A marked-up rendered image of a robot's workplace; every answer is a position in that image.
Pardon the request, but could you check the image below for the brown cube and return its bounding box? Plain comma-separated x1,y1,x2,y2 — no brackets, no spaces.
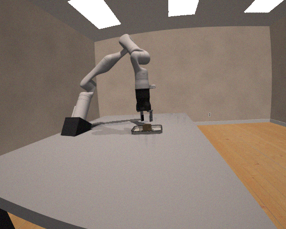
143,124,152,131

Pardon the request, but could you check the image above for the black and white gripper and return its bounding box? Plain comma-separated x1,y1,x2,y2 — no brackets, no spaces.
135,79,155,122

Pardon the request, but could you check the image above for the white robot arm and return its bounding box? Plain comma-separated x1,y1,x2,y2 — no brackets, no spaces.
72,34,150,120

